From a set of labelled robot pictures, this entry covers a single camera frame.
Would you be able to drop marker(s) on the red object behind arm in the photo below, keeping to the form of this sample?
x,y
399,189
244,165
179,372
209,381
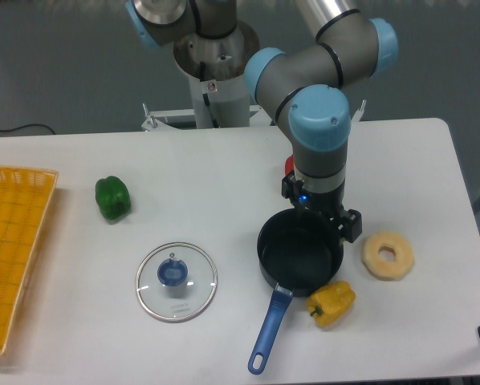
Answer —
x,y
289,165

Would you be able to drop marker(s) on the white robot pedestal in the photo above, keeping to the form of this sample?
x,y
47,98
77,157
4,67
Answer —
x,y
214,69

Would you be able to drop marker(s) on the black pot blue handle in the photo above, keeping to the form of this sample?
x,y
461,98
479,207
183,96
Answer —
x,y
298,252

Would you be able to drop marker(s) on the yellow bell pepper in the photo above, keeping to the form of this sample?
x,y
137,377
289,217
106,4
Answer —
x,y
330,302

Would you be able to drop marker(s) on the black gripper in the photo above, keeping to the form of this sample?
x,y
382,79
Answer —
x,y
327,204

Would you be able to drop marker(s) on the pale glazed donut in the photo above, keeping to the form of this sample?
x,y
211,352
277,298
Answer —
x,y
388,255

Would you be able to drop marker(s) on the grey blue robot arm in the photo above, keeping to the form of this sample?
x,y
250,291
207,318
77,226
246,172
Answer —
x,y
302,93

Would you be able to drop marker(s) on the yellow wicker basket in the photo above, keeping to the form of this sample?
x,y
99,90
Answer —
x,y
25,197

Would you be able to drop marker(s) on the glass lid blue knob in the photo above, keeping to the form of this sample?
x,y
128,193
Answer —
x,y
176,282

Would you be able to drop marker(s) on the green bell pepper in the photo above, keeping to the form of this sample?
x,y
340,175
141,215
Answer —
x,y
113,198

